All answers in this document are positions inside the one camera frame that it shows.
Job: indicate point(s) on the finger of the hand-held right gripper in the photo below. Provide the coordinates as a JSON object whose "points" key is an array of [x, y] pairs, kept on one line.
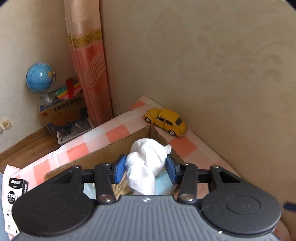
{"points": [[290, 206]]}

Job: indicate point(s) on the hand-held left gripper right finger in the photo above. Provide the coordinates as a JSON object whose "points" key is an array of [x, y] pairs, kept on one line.
{"points": [[171, 170]]}

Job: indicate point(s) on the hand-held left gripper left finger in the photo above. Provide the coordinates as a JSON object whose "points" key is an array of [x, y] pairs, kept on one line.
{"points": [[119, 169]]}

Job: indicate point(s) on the blue face mask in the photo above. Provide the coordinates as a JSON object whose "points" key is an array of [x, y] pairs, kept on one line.
{"points": [[163, 183], [89, 191]]}

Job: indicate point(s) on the cardboard box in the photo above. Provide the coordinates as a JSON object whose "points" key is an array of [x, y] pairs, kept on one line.
{"points": [[104, 155]]}

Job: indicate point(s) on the white sock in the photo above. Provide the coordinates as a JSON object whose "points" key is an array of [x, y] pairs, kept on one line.
{"points": [[145, 162]]}

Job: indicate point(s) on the pink checkered tablecloth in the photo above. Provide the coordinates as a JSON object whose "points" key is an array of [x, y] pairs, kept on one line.
{"points": [[111, 132]]}

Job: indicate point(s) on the yellow toy car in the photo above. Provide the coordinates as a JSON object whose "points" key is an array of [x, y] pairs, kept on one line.
{"points": [[165, 120]]}

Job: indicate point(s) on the white flat box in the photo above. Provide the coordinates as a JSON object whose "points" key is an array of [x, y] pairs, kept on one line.
{"points": [[69, 136]]}

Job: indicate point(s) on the blue flat box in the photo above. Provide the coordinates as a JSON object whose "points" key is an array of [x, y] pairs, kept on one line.
{"points": [[53, 127]]}

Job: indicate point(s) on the brown printed box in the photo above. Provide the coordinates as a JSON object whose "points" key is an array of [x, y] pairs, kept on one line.
{"points": [[64, 111]]}

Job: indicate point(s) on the red toy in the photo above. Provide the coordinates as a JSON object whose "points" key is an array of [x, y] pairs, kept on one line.
{"points": [[70, 87]]}

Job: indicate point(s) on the orange curtain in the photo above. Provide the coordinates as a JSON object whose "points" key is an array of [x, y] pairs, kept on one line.
{"points": [[90, 69]]}

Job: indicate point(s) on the black and white carton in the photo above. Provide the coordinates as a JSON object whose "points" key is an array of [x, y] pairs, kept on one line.
{"points": [[17, 197]]}

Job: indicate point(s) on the blue desk globe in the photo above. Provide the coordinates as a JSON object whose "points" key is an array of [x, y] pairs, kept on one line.
{"points": [[39, 77]]}

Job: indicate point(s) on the white wall outlet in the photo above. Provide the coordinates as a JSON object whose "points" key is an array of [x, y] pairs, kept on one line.
{"points": [[5, 124]]}

